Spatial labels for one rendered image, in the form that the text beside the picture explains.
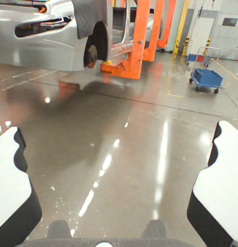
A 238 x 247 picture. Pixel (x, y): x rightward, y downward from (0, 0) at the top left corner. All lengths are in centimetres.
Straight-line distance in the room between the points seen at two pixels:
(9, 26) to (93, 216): 193
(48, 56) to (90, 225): 168
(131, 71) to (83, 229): 232
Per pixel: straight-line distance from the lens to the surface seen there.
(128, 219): 152
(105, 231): 146
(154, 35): 478
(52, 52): 210
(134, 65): 293
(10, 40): 223
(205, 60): 857
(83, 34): 222
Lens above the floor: 130
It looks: 30 degrees down
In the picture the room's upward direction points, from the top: 6 degrees clockwise
